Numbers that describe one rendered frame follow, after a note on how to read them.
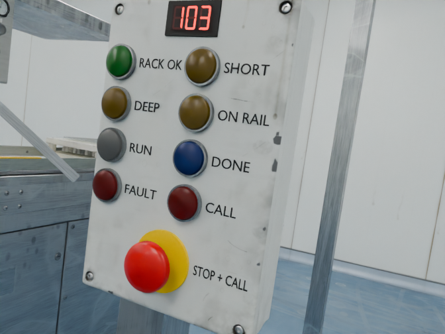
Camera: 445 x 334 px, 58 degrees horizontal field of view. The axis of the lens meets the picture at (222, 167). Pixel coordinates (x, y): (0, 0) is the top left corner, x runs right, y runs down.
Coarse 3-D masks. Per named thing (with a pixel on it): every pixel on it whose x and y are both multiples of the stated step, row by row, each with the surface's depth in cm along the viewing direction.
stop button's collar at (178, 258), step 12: (144, 240) 33; (156, 240) 33; (168, 240) 32; (180, 240) 32; (168, 252) 32; (180, 252) 32; (180, 264) 32; (180, 276) 32; (204, 276) 31; (228, 276) 30; (168, 288) 33; (240, 288) 30
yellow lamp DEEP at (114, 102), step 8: (112, 88) 34; (104, 96) 35; (112, 96) 34; (120, 96) 34; (104, 104) 34; (112, 104) 34; (120, 104) 34; (104, 112) 35; (112, 112) 34; (120, 112) 34
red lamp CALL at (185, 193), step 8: (176, 192) 32; (184, 192) 31; (192, 192) 31; (168, 200) 32; (176, 200) 32; (184, 200) 31; (192, 200) 31; (176, 208) 32; (184, 208) 31; (192, 208) 31; (176, 216) 32; (184, 216) 31; (192, 216) 31
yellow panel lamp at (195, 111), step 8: (192, 96) 31; (200, 96) 31; (184, 104) 31; (192, 104) 31; (200, 104) 30; (208, 104) 31; (184, 112) 31; (192, 112) 31; (200, 112) 30; (208, 112) 30; (184, 120) 31; (192, 120) 31; (200, 120) 31; (192, 128) 31; (200, 128) 31
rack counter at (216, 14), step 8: (192, 0) 31; (200, 0) 31; (208, 0) 31; (216, 0) 30; (168, 8) 32; (216, 8) 30; (168, 16) 32; (216, 16) 30; (168, 24) 32; (216, 24) 30; (168, 32) 32; (176, 32) 32; (184, 32) 32; (192, 32) 31; (200, 32) 31; (208, 32) 31; (216, 32) 30
